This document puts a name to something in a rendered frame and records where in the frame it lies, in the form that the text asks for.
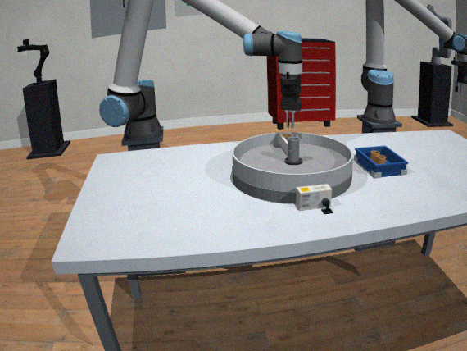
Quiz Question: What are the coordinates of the white table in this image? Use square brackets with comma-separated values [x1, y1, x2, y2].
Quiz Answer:
[51, 130, 467, 351]

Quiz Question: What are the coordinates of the white green sign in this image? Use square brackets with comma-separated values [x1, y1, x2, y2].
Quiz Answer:
[174, 0, 203, 17]

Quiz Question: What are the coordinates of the red tool cabinet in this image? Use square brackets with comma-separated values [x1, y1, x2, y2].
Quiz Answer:
[265, 38, 338, 129]

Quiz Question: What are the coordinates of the blue crate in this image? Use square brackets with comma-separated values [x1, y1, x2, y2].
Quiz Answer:
[354, 145, 410, 180]

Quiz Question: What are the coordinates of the grey turntable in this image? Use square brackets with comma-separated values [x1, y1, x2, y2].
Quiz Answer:
[231, 133, 355, 203]

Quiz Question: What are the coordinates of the black box pedestal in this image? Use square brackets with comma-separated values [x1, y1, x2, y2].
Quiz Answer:
[412, 60, 455, 127]
[23, 79, 72, 161]

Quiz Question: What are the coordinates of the grey wall board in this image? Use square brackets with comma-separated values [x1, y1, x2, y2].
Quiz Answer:
[90, 0, 167, 39]

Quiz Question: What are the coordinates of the white control box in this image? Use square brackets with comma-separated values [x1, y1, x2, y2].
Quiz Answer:
[293, 184, 335, 216]

